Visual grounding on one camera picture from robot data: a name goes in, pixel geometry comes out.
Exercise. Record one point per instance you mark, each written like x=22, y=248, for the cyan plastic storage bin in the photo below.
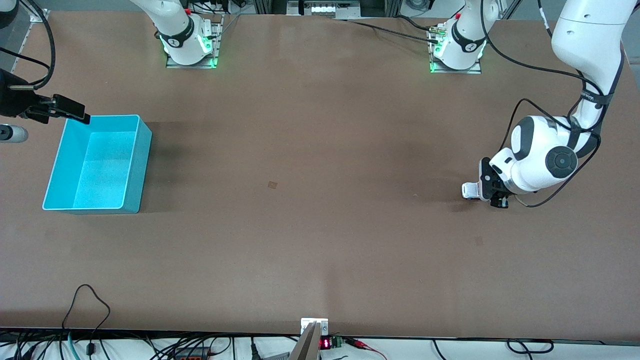
x=100, y=170

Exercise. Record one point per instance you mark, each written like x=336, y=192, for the aluminium table corner bracket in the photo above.
x=39, y=15

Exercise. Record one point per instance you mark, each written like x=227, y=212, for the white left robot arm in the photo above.
x=540, y=160

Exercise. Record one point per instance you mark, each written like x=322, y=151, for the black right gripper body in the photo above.
x=13, y=101

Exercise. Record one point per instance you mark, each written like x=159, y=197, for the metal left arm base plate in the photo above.
x=472, y=70

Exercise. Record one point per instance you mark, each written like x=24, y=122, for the white jeep toy black roof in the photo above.
x=470, y=190

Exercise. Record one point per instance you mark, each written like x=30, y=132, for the grey metal mount bar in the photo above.
x=306, y=347

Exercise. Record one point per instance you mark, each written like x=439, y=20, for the red LED display module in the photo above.
x=325, y=344

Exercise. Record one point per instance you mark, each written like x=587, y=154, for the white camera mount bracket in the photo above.
x=306, y=324

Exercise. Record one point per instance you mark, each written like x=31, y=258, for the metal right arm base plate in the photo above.
x=216, y=40

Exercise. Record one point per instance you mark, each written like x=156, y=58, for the lit electronics box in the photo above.
x=325, y=9

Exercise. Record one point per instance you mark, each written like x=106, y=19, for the red power strip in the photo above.
x=192, y=356

